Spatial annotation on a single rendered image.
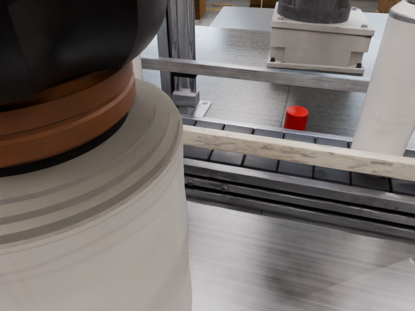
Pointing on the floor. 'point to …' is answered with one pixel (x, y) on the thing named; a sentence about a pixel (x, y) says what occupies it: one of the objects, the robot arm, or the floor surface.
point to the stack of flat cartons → (199, 8)
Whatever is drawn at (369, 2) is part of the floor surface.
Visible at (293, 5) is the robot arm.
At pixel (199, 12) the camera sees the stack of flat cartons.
